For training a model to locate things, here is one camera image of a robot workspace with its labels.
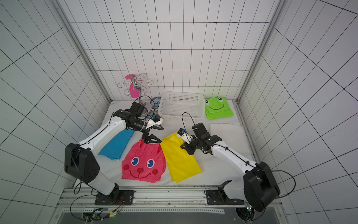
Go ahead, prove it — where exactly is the yellow raincoat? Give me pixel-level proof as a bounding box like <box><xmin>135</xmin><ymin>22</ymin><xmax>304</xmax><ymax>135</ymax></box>
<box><xmin>160</xmin><ymin>133</ymin><xmax>202</xmax><ymax>183</ymax></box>

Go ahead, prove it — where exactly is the pink rabbit raincoat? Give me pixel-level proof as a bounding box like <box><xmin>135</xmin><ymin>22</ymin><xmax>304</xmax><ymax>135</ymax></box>
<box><xmin>122</xmin><ymin>139</ymin><xmax>167</xmax><ymax>183</ymax></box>

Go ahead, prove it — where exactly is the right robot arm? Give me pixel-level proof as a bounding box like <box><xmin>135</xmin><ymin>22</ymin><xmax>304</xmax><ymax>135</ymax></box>
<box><xmin>177</xmin><ymin>123</ymin><xmax>281</xmax><ymax>212</ymax></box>

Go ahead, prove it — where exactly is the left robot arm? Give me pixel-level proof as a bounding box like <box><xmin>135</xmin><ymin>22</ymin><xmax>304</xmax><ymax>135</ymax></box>
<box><xmin>64</xmin><ymin>102</ymin><xmax>164</xmax><ymax>196</ymax></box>

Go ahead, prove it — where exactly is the white plastic basket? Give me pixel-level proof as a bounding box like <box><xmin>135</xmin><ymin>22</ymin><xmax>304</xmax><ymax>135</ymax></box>
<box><xmin>158</xmin><ymin>92</ymin><xmax>205</xmax><ymax>123</ymax></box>

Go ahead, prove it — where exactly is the blue folded raincoat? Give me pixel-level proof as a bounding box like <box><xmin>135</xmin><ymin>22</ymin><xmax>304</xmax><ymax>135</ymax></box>
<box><xmin>99</xmin><ymin>129</ymin><xmax>134</xmax><ymax>160</ymax></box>

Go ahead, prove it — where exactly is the green frog raincoat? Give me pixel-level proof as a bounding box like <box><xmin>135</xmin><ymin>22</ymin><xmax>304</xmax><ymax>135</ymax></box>
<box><xmin>205</xmin><ymin>97</ymin><xmax>234</xmax><ymax>119</ymax></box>

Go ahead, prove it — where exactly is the blue patterned bowl front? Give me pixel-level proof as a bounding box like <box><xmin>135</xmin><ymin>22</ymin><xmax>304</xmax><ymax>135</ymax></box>
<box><xmin>146</xmin><ymin>109</ymin><xmax>160</xmax><ymax>121</ymax></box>

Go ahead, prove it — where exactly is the blue patterned bowl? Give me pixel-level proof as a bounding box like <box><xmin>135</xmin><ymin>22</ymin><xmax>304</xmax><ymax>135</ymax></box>
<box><xmin>150</xmin><ymin>97</ymin><xmax>161</xmax><ymax>109</ymax></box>
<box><xmin>146</xmin><ymin>109</ymin><xmax>160</xmax><ymax>121</ymax></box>

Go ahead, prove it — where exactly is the blue patterned bowl rear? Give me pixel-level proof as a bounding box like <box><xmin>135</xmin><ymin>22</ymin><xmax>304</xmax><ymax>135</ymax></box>
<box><xmin>150</xmin><ymin>97</ymin><xmax>161</xmax><ymax>109</ymax></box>

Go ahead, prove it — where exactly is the pink cup on stand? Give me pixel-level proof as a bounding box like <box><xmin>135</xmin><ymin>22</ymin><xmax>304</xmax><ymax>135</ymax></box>
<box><xmin>125</xmin><ymin>74</ymin><xmax>140</xmax><ymax>99</ymax></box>

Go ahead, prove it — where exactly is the silver cup holder stand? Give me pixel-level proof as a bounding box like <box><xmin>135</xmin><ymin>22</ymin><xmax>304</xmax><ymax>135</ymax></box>
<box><xmin>117</xmin><ymin>73</ymin><xmax>154</xmax><ymax>116</ymax></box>

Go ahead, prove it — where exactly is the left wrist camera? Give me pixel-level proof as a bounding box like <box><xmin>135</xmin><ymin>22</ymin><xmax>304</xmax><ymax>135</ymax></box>
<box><xmin>146</xmin><ymin>115</ymin><xmax>163</xmax><ymax>128</ymax></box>

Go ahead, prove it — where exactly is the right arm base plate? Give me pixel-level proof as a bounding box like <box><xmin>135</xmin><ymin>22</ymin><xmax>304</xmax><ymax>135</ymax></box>
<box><xmin>204</xmin><ymin>188</ymin><xmax>244</xmax><ymax>205</ymax></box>

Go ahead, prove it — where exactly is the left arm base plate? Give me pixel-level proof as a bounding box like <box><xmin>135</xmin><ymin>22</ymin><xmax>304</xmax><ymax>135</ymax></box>
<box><xmin>95</xmin><ymin>189</ymin><xmax>135</xmax><ymax>206</ymax></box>

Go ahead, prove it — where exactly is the left base cable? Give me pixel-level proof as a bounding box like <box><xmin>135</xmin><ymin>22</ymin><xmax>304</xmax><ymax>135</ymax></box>
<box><xmin>69</xmin><ymin>181</ymin><xmax>125</xmax><ymax>222</ymax></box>

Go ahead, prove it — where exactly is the base cable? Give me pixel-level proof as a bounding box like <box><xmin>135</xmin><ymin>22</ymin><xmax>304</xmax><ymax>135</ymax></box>
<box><xmin>268</xmin><ymin>169</ymin><xmax>296</xmax><ymax>200</ymax></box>
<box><xmin>69</xmin><ymin>181</ymin><xmax>125</xmax><ymax>222</ymax></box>

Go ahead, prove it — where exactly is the right base cable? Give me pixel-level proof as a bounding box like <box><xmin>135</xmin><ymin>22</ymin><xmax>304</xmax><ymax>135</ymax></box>
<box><xmin>268</xmin><ymin>169</ymin><xmax>296</xmax><ymax>200</ymax></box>

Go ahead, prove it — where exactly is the aluminium mounting rail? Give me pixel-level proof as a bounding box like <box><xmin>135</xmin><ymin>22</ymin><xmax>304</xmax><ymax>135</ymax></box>
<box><xmin>57</xmin><ymin>187</ymin><xmax>282</xmax><ymax>215</ymax></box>

